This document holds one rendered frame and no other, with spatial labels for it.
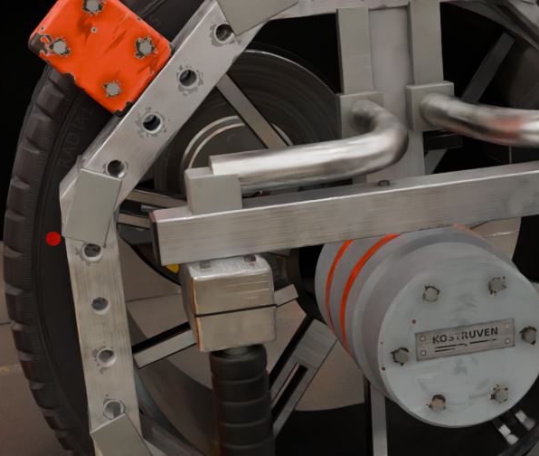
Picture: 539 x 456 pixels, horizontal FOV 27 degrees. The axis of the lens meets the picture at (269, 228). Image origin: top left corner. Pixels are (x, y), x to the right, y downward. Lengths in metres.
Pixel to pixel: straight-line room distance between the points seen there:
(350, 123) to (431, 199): 0.17
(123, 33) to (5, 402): 2.36
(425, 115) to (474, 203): 0.17
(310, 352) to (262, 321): 0.37
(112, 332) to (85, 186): 0.12
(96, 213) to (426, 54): 0.29
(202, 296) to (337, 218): 0.10
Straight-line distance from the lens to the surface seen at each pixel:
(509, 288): 0.82
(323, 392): 2.95
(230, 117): 1.44
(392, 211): 0.73
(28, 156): 0.97
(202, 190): 0.70
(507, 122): 0.79
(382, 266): 0.84
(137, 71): 0.88
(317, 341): 1.06
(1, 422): 3.04
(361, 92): 0.89
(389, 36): 0.91
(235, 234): 0.71
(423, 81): 0.91
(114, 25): 0.87
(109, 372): 0.93
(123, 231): 1.42
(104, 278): 0.90
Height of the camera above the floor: 1.14
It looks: 14 degrees down
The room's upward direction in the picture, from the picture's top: 5 degrees counter-clockwise
